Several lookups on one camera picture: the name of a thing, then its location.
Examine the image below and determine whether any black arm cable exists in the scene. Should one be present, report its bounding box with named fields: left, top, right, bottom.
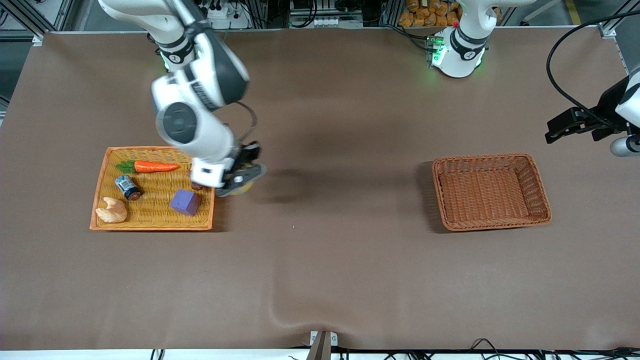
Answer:
left=234, top=101, right=259, bottom=147
left=546, top=10, right=640, bottom=118

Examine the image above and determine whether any brown wicker basket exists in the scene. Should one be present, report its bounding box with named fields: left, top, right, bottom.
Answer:
left=431, top=153, right=552, bottom=232

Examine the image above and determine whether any thin black looped cable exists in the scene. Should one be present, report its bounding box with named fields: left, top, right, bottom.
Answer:
left=469, top=338, right=507, bottom=357

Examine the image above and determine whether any purple foam cube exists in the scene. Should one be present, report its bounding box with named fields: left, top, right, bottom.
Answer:
left=170, top=189, right=203, bottom=217

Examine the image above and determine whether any toy croissant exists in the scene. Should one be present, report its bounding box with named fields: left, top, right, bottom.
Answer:
left=95, top=197, right=128, bottom=224

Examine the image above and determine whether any orange toy carrot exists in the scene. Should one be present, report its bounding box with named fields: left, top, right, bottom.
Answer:
left=115, top=160, right=180, bottom=175

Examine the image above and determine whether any aluminium frame profile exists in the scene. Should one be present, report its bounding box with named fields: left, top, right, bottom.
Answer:
left=7, top=0, right=76, bottom=47
left=597, top=0, right=640, bottom=41

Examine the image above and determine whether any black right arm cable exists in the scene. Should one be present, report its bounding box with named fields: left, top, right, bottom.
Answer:
left=234, top=101, right=259, bottom=147

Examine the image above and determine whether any metal mount bracket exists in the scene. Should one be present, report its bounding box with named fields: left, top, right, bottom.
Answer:
left=306, top=330, right=339, bottom=360

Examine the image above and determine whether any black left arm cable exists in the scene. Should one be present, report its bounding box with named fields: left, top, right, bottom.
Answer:
left=546, top=10, right=640, bottom=118

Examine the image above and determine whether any bag of orange buns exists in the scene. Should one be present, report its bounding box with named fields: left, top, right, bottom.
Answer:
left=398, top=0, right=463, bottom=28

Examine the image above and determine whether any yellow wicker tray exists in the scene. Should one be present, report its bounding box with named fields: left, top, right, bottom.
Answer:
left=90, top=146, right=219, bottom=232

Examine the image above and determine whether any white power strip with plugs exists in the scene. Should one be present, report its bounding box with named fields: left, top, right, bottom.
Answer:
left=200, top=0, right=252, bottom=30

